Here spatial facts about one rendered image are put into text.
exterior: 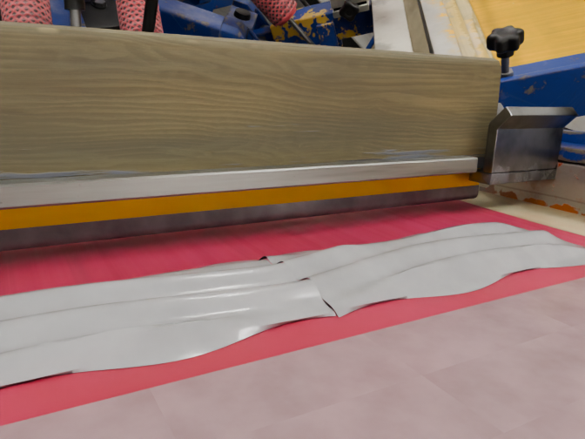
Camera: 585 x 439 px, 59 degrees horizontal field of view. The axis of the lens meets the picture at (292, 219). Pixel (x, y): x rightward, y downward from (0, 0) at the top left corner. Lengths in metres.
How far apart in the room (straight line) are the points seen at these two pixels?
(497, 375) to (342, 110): 0.18
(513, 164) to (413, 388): 0.25
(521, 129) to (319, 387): 0.28
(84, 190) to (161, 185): 0.03
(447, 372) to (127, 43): 0.19
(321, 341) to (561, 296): 0.12
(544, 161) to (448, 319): 0.23
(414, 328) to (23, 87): 0.19
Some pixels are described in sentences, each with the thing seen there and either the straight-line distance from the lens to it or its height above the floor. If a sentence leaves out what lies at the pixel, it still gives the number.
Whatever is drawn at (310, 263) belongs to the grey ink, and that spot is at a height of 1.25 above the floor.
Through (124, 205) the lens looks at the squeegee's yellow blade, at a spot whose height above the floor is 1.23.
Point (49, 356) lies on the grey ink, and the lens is 0.17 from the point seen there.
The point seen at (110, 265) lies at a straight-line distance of 0.26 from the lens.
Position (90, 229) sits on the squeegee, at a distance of 0.27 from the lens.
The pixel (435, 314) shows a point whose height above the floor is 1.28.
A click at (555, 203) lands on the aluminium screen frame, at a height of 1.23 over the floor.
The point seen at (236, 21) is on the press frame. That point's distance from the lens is 0.93.
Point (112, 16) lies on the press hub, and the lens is 0.94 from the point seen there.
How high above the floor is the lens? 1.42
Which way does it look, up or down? 41 degrees down
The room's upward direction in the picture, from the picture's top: 23 degrees clockwise
